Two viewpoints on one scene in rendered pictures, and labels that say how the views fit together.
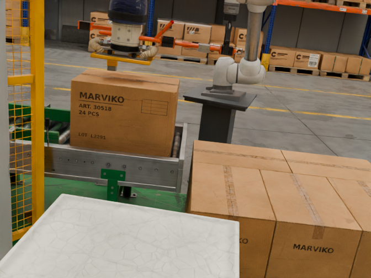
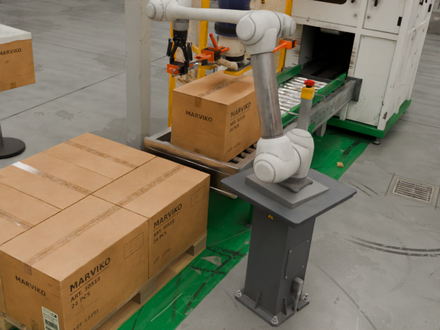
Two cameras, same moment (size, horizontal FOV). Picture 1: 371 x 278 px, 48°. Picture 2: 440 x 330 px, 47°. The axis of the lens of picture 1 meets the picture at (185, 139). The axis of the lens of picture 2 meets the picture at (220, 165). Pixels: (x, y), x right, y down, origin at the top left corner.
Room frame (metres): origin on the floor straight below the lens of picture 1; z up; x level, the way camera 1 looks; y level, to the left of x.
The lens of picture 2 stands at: (4.05, -2.38, 1.97)
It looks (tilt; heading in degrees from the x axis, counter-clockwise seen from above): 27 degrees down; 119
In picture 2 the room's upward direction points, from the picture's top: 4 degrees clockwise
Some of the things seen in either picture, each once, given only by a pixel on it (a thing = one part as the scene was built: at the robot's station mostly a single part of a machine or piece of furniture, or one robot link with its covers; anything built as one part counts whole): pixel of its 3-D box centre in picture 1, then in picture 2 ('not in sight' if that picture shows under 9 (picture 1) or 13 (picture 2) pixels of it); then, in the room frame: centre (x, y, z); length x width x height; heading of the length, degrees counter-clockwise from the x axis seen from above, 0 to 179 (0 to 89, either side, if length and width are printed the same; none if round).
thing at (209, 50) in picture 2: (168, 41); (211, 54); (2.51, 0.17, 1.20); 0.10 x 0.08 x 0.06; 1
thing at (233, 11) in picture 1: (231, 9); (180, 23); (2.52, -0.17, 1.42); 0.09 x 0.09 x 0.06
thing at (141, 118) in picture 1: (127, 111); (222, 114); (2.50, 0.38, 0.75); 0.60 x 0.40 x 0.40; 90
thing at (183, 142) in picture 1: (183, 143); (189, 156); (2.50, 0.01, 0.58); 0.70 x 0.03 x 0.06; 0
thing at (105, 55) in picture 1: (121, 55); (217, 59); (2.41, 0.42, 1.10); 0.34 x 0.10 x 0.05; 91
